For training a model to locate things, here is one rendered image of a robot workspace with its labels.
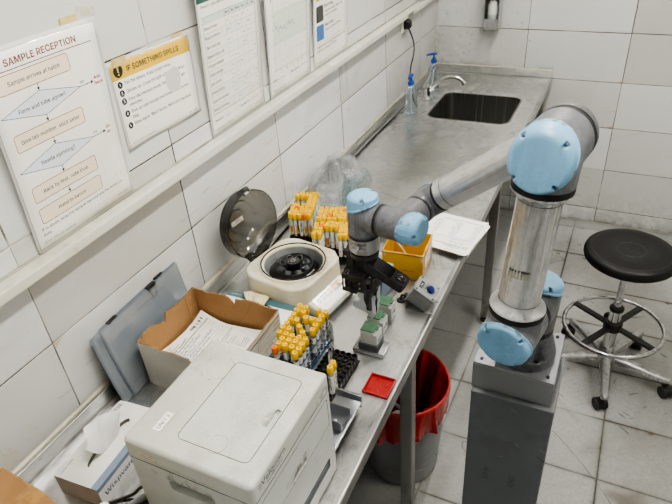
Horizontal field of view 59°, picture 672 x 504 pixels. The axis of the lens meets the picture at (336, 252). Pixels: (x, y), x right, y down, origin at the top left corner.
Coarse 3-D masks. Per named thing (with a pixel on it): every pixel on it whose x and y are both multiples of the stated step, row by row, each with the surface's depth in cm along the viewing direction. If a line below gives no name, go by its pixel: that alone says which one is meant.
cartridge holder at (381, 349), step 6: (360, 336) 165; (360, 342) 160; (384, 342) 162; (354, 348) 161; (360, 348) 161; (366, 348) 160; (372, 348) 159; (378, 348) 159; (384, 348) 160; (372, 354) 160; (378, 354) 159; (384, 354) 159
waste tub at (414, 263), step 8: (424, 240) 192; (384, 248) 186; (392, 248) 196; (400, 248) 197; (408, 248) 196; (416, 248) 195; (424, 248) 194; (384, 256) 185; (392, 256) 184; (400, 256) 183; (408, 256) 182; (416, 256) 181; (424, 256) 183; (400, 264) 185; (408, 264) 184; (416, 264) 183; (424, 264) 184; (408, 272) 185; (416, 272) 184; (424, 272) 186; (416, 280) 186
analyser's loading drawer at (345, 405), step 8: (336, 392) 144; (344, 392) 143; (352, 392) 142; (336, 400) 143; (344, 400) 143; (352, 400) 142; (360, 400) 142; (336, 408) 138; (344, 408) 137; (352, 408) 140; (336, 416) 139; (344, 416) 139; (352, 416) 138; (336, 424) 134; (344, 424) 135; (336, 432) 135; (344, 432) 135; (336, 440) 133; (336, 448) 132
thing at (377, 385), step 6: (372, 372) 154; (372, 378) 153; (378, 378) 153; (384, 378) 153; (390, 378) 152; (366, 384) 151; (372, 384) 151; (378, 384) 151; (384, 384) 151; (390, 384) 151; (366, 390) 150; (372, 390) 150; (378, 390) 150; (384, 390) 149; (390, 390) 148; (378, 396) 148; (384, 396) 147
